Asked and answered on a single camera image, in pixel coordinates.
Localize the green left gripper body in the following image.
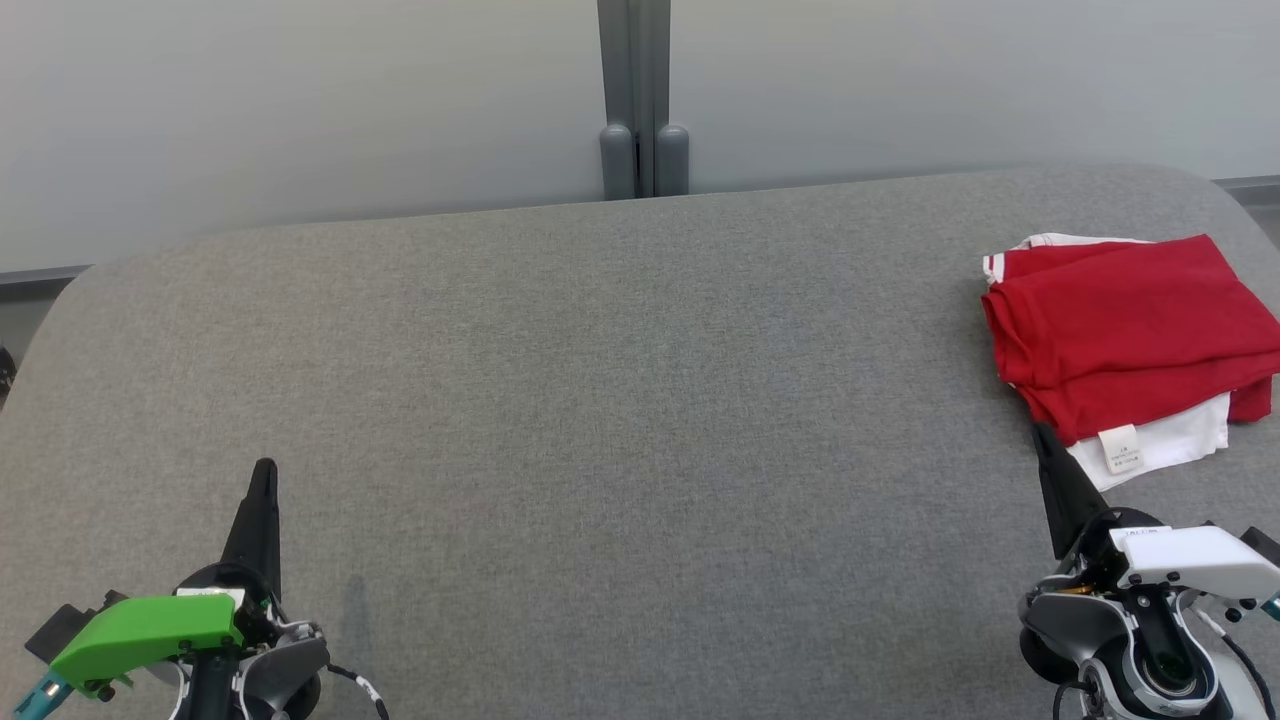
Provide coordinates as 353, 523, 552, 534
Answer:
48, 562, 283, 696

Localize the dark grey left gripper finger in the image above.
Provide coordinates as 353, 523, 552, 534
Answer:
222, 458, 283, 601

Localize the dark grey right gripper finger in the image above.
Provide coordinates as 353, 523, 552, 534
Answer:
1033, 422, 1111, 561

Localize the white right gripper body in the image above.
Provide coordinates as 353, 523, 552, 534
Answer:
1085, 508, 1280, 601

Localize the red white Bulls jersey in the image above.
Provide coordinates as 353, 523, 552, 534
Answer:
982, 233, 1280, 446

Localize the black left cable teal connector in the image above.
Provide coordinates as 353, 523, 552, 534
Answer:
12, 672, 73, 720

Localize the black cable with white bands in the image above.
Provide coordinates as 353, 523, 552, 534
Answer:
325, 663, 391, 720

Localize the grey vertical partition post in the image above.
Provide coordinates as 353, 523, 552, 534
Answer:
597, 0, 691, 201

